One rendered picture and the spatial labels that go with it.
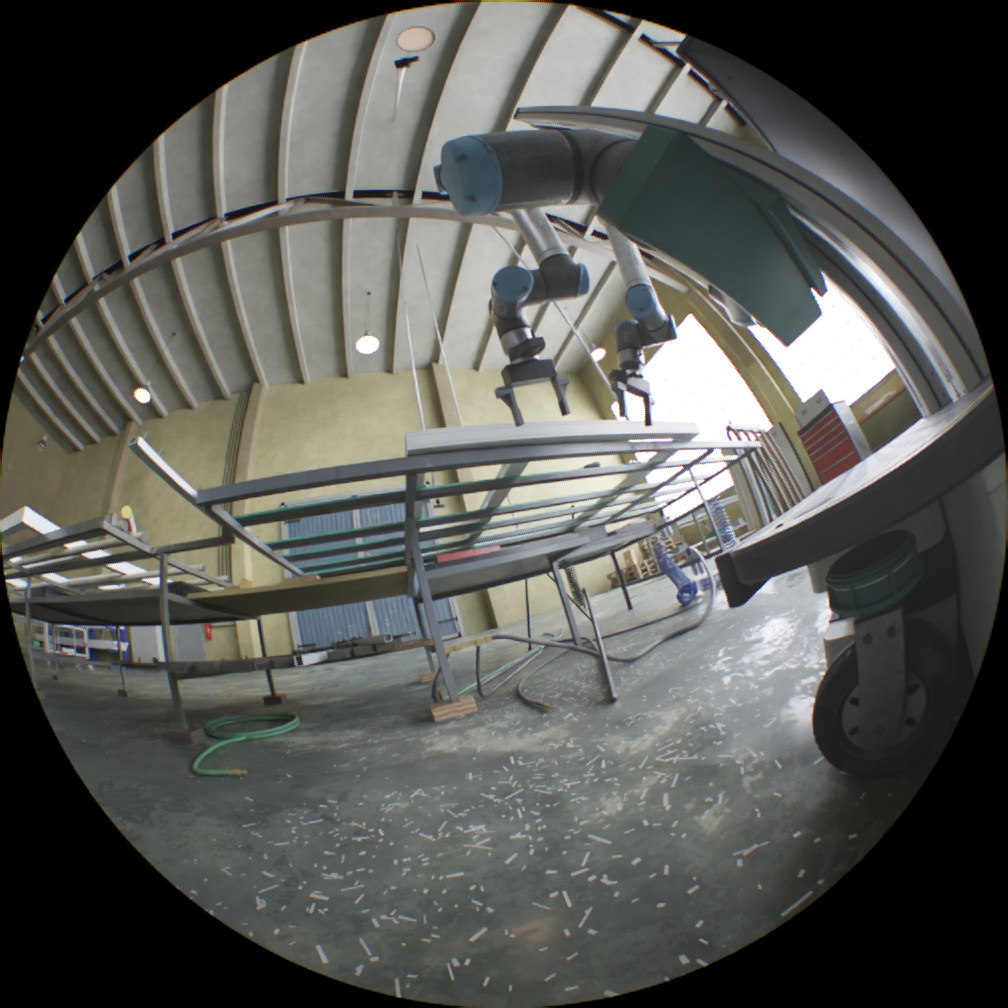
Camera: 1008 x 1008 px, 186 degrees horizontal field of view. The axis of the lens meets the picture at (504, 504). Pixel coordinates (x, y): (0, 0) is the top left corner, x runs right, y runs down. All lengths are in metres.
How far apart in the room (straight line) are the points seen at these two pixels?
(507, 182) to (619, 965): 0.84
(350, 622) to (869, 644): 7.45
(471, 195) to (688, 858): 0.85
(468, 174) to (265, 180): 8.09
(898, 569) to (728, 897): 0.31
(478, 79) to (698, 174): 7.96
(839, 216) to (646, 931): 0.72
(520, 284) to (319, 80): 7.93
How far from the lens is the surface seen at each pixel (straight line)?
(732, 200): 0.50
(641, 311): 0.94
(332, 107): 8.20
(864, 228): 0.49
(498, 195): 0.52
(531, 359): 0.79
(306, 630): 7.69
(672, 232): 0.46
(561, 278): 0.76
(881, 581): 0.31
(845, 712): 0.41
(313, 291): 9.19
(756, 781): 0.50
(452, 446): 1.00
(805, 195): 0.52
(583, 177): 0.56
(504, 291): 0.71
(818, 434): 4.29
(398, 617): 7.32
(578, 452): 1.19
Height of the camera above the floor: 0.34
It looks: 19 degrees up
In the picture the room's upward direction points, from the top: 17 degrees counter-clockwise
